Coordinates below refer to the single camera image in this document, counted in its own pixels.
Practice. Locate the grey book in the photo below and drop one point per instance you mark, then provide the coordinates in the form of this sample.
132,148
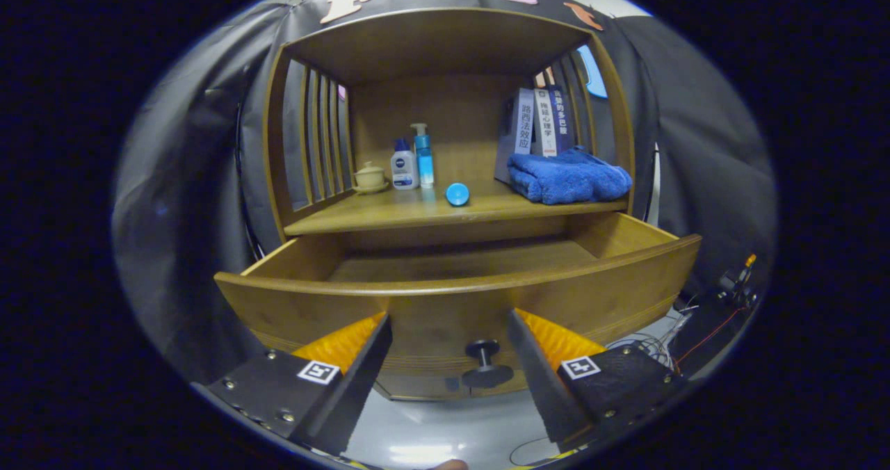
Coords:
523,126

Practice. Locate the blue pump bottle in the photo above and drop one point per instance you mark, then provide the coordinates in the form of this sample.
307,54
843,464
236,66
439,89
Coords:
424,164

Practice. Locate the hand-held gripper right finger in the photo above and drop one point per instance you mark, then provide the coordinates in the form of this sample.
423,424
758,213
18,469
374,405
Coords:
539,393

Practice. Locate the black and orange clamp tool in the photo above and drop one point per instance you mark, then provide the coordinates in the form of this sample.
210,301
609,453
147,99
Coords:
737,282

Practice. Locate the cream lidded teacup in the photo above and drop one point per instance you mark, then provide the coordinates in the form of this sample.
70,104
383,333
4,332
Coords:
370,178

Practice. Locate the black backdrop cloth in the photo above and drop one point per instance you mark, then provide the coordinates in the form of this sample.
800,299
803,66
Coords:
188,178

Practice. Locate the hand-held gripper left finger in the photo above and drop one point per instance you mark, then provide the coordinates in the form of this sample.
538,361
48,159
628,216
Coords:
354,393

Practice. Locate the dark blue book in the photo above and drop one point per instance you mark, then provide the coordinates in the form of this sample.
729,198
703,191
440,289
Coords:
563,122

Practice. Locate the wooden drawer with black knob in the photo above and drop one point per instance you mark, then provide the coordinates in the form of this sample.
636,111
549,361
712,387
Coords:
445,310

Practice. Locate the white book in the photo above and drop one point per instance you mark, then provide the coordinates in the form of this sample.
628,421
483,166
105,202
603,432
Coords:
546,126

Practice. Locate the black equipment box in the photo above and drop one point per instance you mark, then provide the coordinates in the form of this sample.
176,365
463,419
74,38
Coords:
709,338

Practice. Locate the white bottle with blue cap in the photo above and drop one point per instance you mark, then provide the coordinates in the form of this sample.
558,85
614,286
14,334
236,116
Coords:
404,171

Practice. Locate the blue and white tube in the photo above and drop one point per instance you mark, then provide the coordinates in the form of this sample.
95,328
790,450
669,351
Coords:
457,194

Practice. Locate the wooden cabinet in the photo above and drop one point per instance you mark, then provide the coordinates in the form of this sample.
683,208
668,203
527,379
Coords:
452,101

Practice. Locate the blue towel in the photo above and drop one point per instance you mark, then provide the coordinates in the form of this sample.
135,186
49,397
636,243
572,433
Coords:
570,178

